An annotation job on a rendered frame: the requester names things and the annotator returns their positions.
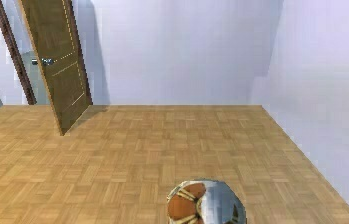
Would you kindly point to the orange and silver ball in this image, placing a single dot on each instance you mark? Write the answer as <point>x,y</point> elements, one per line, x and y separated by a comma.
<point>202,204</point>

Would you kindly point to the brown wooden room door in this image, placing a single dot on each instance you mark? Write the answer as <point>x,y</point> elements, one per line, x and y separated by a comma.
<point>60,66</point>

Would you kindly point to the dark brown door frame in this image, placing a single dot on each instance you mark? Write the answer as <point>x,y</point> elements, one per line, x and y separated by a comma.
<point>13,50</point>

